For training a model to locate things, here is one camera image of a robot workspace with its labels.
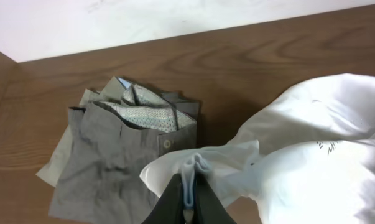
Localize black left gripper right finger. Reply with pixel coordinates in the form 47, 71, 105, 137
193, 174, 236, 224

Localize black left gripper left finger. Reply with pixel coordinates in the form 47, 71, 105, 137
142, 174, 185, 224

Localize white t-shirt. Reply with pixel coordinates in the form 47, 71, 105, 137
140, 73, 375, 223

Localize grey folded shorts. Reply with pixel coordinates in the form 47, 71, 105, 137
49, 77, 200, 223

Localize beige folded garment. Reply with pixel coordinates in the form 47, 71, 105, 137
35, 88, 98, 188

